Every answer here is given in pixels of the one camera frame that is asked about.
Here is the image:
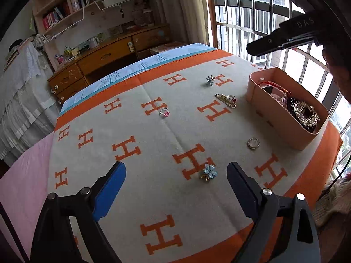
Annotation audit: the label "wooden bookshelf with books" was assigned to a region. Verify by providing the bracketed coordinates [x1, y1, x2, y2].
[32, 0, 146, 69]

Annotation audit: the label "white mug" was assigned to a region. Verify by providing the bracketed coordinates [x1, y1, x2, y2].
[89, 37, 100, 49]

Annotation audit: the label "metal window security grille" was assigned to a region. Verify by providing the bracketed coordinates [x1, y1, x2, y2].
[207, 0, 350, 178]

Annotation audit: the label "light blue patterned sheet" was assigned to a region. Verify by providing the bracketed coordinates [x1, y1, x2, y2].
[59, 43, 215, 116]

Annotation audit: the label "orange grey H-pattern blanket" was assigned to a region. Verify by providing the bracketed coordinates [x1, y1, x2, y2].
[48, 50, 342, 262]

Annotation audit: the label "wooden desk with drawers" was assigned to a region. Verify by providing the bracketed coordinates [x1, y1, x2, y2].
[48, 24, 172, 104]

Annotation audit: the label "stack of books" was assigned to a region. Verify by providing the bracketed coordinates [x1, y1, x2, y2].
[150, 42, 186, 55]

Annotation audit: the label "round pearl brooch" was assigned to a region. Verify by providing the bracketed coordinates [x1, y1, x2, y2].
[247, 137, 260, 150]

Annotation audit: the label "beige curtain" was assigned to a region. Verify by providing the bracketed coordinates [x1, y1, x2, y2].
[156, 0, 210, 44]

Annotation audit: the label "red cord bracelet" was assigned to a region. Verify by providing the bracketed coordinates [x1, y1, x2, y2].
[257, 80, 292, 96]

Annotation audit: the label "gold jewelled hair clip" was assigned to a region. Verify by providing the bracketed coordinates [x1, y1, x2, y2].
[214, 93, 237, 109]

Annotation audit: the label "white lace cloth cover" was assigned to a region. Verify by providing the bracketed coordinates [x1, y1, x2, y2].
[1, 42, 61, 166]

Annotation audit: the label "pink bed sheet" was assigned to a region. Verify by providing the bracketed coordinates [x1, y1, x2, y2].
[1, 133, 54, 256]

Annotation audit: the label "black bead bracelet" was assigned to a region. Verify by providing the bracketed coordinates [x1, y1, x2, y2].
[286, 97, 320, 134]

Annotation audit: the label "blue flower hair clip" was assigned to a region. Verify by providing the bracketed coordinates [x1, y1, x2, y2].
[199, 164, 218, 182]

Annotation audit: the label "rhinestone pearl tiara comb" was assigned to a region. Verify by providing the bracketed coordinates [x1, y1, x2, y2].
[287, 98, 320, 132]

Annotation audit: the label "pink jewelry box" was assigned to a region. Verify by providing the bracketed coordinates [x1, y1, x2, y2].
[246, 67, 328, 150]

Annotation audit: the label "small blue flower brooch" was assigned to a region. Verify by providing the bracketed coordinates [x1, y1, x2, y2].
[206, 75, 216, 86]

